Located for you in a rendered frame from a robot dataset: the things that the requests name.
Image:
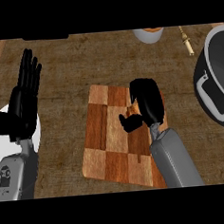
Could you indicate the white plate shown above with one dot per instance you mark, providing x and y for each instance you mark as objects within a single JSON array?
[{"x": 1, "y": 148}]

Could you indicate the dark grey pot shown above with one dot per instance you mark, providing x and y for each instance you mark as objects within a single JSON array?
[{"x": 210, "y": 87}]

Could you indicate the white cup with orange content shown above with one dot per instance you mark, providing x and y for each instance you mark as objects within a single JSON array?
[{"x": 148, "y": 35}]

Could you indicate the checkered wooden cutting board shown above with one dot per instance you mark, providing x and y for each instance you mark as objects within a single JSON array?
[{"x": 114, "y": 139}]

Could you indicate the pale wooden utensil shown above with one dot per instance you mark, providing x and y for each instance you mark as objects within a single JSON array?
[{"x": 187, "y": 43}]

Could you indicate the golden brown croissant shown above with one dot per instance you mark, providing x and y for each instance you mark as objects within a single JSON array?
[{"x": 134, "y": 109}]

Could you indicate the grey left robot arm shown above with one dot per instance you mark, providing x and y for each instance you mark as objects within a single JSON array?
[{"x": 14, "y": 175}]

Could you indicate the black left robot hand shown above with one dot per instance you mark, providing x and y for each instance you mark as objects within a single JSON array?
[{"x": 23, "y": 108}]

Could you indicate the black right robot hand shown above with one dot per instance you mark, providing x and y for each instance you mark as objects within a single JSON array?
[{"x": 149, "y": 101}]

